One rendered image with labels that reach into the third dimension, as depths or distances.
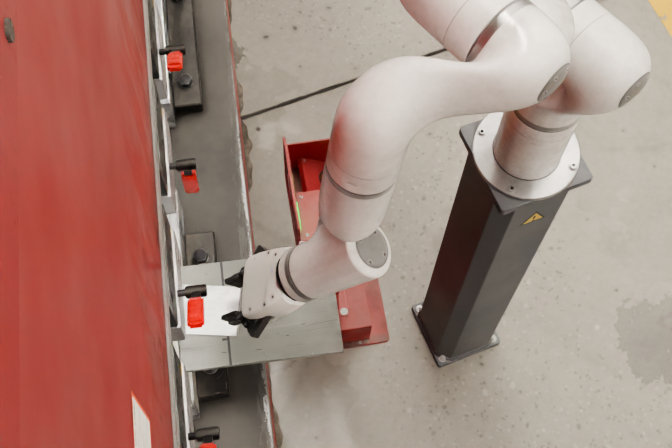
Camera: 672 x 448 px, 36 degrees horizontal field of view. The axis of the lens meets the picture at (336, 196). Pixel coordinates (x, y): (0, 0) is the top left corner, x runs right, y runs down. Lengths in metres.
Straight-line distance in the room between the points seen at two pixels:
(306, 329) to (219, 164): 0.42
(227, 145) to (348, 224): 0.73
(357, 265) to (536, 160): 0.48
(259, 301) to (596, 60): 0.60
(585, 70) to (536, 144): 0.26
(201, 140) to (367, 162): 0.87
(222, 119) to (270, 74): 1.09
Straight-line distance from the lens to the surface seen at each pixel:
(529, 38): 1.12
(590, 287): 2.88
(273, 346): 1.69
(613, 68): 1.48
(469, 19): 1.13
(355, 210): 1.24
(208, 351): 1.69
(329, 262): 1.41
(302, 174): 2.08
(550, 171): 1.82
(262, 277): 1.55
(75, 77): 0.83
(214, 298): 1.72
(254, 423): 1.78
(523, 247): 2.08
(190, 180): 1.58
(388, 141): 1.12
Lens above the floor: 2.61
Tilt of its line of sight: 65 degrees down
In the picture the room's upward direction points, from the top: 3 degrees clockwise
